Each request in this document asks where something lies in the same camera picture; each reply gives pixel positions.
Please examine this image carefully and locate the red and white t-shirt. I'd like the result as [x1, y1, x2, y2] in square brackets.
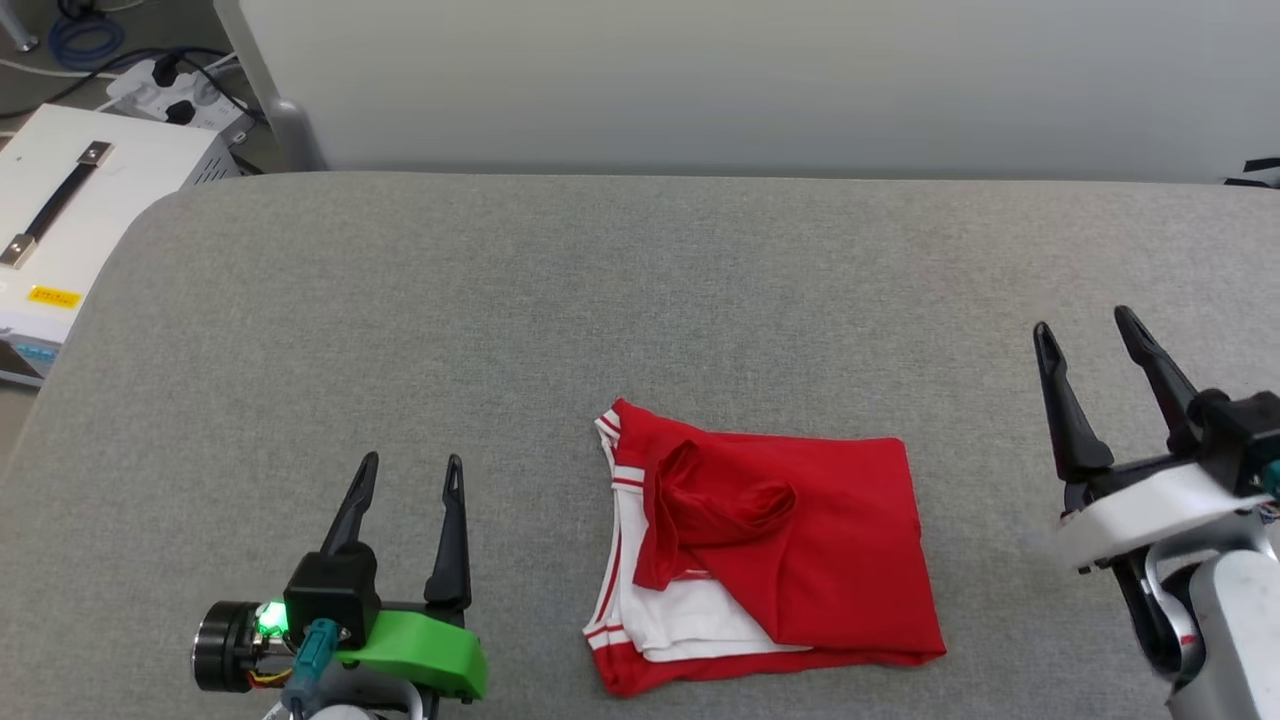
[583, 398, 949, 699]

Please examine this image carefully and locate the black cable with teal connector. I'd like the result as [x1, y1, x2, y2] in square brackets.
[279, 618, 342, 720]

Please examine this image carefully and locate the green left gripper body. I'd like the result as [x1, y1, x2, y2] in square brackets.
[192, 600, 490, 700]

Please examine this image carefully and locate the white partition panel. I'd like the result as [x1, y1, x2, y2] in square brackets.
[213, 0, 1280, 184]

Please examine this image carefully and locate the grey fabric sofa cushion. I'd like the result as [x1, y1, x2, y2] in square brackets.
[0, 172, 1280, 720]

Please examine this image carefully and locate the black power cable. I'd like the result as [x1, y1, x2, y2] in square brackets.
[0, 45, 241, 126]

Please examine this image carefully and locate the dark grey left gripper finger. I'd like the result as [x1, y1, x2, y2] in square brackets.
[320, 452, 381, 558]
[423, 455, 474, 614]

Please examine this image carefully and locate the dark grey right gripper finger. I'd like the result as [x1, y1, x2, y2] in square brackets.
[1113, 306, 1202, 457]
[1033, 322, 1115, 484]

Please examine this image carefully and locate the white power strip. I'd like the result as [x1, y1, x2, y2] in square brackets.
[105, 55, 257, 137]

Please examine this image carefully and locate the grey metal leg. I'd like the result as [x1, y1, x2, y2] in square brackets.
[0, 0, 40, 54]

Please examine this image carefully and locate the black metal box handle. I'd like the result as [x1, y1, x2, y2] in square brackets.
[0, 140, 115, 269]

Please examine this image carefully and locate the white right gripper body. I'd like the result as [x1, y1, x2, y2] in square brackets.
[1050, 455, 1278, 572]

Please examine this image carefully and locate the blue coiled cable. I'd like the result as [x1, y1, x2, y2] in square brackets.
[47, 8, 127, 63]

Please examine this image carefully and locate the white equipment box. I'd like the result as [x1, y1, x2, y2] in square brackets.
[0, 104, 243, 387]

